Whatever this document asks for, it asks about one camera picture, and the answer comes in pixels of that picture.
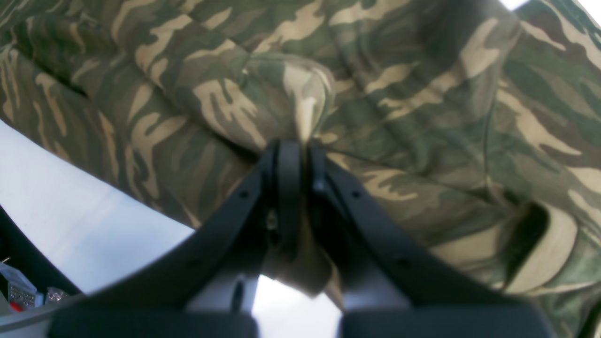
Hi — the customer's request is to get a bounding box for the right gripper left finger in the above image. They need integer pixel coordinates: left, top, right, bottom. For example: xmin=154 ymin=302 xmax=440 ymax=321
xmin=47 ymin=140 xmax=302 ymax=338

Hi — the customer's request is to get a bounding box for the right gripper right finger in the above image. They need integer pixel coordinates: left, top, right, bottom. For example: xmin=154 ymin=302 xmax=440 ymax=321
xmin=308 ymin=147 xmax=552 ymax=338

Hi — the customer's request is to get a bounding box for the camouflage T-shirt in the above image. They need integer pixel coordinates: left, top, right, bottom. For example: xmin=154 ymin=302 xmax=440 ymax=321
xmin=1 ymin=0 xmax=601 ymax=338

